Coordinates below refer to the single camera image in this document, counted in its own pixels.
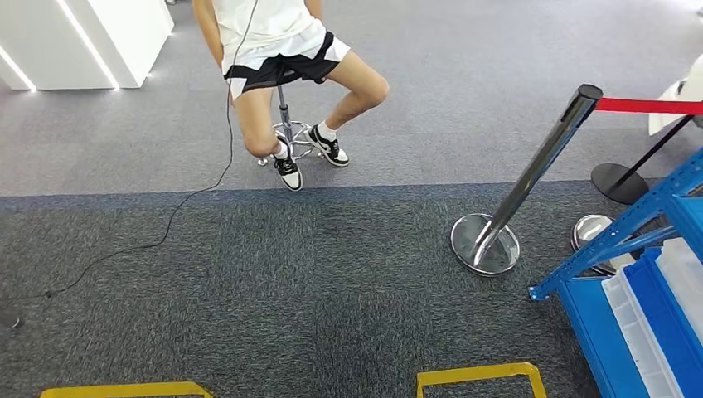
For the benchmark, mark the blue metal shelf rack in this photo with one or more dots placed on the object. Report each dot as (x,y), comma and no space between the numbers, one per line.
(593,324)

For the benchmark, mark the person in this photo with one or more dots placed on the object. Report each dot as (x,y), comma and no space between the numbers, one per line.
(274,33)

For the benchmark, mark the yellow floor tape outline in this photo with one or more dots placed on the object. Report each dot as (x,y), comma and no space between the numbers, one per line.
(126,390)

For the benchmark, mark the black stanchion stand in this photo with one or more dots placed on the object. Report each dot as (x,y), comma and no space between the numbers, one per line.
(620,181)

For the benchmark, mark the red barrier belt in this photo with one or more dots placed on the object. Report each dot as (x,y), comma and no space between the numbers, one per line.
(648,105)

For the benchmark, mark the chrome stool base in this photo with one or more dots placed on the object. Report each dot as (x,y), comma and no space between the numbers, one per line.
(294,134)

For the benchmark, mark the chrome stanchion post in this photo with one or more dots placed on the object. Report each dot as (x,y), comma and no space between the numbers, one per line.
(541,162)

